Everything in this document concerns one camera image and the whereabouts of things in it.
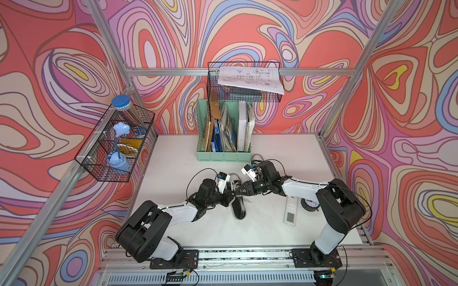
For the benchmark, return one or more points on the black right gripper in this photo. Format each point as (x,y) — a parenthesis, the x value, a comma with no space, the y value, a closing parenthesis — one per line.
(248,186)

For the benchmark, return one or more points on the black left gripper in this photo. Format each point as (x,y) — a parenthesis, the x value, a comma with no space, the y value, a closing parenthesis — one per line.
(226,198)

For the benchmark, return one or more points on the black sneaker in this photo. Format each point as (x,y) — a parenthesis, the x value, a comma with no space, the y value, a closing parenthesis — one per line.
(256,159)
(237,204)

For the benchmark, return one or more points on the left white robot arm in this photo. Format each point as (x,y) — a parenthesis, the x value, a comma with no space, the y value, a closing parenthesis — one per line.
(143,237)

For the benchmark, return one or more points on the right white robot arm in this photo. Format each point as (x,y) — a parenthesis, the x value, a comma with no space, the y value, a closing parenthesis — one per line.
(340,206)

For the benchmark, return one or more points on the white remote control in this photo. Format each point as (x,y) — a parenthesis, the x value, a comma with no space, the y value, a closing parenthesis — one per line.
(290,214)

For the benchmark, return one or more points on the black tape roll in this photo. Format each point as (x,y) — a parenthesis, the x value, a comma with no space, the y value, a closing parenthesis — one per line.
(310,206)

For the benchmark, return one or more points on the green perforated file organizer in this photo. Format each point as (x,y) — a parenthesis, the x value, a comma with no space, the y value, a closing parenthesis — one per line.
(201,115)

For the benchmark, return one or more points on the white book in organizer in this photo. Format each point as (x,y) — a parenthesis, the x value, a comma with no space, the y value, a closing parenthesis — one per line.
(242,126)

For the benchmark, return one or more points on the yellow tin in basket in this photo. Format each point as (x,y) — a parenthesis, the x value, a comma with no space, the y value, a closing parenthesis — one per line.
(129,147)

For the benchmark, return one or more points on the white printed paper sheet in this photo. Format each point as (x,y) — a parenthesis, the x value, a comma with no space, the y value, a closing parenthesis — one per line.
(257,78)

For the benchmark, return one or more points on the blue lidded jar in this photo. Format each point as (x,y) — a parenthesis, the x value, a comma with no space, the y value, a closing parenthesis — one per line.
(124,105)

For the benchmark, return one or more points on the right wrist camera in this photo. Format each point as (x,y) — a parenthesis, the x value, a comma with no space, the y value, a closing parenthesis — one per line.
(249,171)

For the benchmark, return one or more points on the black wire basket back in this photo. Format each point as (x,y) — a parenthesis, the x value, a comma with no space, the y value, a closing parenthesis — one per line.
(218,92)

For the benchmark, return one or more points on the black wire basket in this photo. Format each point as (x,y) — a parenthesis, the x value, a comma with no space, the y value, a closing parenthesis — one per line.
(218,92)
(92,156)

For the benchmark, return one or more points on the black wire basket left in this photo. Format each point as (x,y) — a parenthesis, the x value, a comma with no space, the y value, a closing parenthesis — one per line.
(92,156)

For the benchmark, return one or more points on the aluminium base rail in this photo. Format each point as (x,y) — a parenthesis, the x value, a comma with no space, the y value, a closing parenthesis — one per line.
(354,265)

